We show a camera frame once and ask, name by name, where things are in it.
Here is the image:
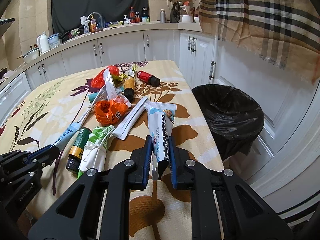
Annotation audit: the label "orange dish soap bottle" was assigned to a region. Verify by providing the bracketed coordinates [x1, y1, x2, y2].
[90, 15, 97, 32]

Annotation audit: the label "green yellow label bottle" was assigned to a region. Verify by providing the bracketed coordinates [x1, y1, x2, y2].
[66, 127, 92, 174]

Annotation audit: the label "white pot on counter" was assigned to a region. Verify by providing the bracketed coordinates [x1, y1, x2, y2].
[23, 47, 40, 63]

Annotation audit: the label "white blue printed tube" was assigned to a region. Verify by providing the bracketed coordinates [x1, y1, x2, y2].
[145, 100, 177, 180]

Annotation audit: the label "white blender jug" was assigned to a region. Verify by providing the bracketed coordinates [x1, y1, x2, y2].
[179, 5, 194, 23]

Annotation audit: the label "white paper packet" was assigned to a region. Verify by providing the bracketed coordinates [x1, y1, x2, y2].
[112, 96, 148, 140]

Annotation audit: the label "yellow green crumpled wrapper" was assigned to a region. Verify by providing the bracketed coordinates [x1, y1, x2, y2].
[112, 74, 128, 83]

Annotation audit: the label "green white bag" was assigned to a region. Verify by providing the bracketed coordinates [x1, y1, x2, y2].
[77, 125, 114, 179]

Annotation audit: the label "clear blue-lid container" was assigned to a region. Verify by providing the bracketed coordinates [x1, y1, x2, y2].
[48, 34, 59, 49]

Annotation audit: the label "dark sauce bottle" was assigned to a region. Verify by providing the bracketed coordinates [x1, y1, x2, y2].
[141, 7, 149, 22]

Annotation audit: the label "chrome sink faucet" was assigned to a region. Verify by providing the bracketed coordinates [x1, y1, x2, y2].
[86, 11, 105, 30]

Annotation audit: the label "white kettle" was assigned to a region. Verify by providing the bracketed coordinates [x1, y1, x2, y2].
[36, 32, 50, 54]

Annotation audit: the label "white green crumpled wrapper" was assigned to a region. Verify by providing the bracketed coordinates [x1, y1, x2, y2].
[128, 64, 137, 78]

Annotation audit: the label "red plastic bag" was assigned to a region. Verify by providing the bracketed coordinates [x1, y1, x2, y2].
[90, 65, 121, 89]

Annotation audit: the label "orange plastic bag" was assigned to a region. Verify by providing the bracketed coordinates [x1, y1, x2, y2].
[94, 98, 129, 126]

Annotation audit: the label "clear spray bottle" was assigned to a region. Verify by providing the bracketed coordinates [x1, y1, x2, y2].
[84, 22, 90, 34]

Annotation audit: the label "plaid beige cloth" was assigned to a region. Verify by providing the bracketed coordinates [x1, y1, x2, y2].
[199, 0, 319, 83]

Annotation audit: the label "black lined trash bin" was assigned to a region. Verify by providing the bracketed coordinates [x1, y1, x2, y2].
[192, 84, 264, 160]

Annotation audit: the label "red label dark bottle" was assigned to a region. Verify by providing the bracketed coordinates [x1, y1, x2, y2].
[137, 70, 161, 87]

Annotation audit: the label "floral beige tablecloth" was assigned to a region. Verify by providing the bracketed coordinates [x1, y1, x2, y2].
[1, 60, 223, 239]

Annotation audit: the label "black knife block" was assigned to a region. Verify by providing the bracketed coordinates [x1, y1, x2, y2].
[169, 2, 180, 23]

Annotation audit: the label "orange label brown bottle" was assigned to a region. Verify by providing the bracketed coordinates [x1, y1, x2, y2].
[124, 76, 135, 102]

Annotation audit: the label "dark window curtain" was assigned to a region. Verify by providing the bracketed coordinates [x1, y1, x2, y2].
[51, 0, 149, 34]

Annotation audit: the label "teal white tube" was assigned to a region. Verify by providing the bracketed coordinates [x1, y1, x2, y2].
[88, 87, 124, 103]

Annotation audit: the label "silver thermos bottle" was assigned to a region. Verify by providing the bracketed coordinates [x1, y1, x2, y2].
[160, 9, 166, 23]

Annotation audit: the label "blue white long tube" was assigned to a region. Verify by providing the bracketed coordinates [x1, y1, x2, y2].
[52, 86, 106, 151]

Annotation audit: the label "white base cabinets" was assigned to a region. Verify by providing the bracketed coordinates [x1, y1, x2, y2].
[1, 29, 217, 123]

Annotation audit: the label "red cap sauce bottle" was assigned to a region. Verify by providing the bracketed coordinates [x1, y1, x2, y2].
[129, 7, 136, 23]

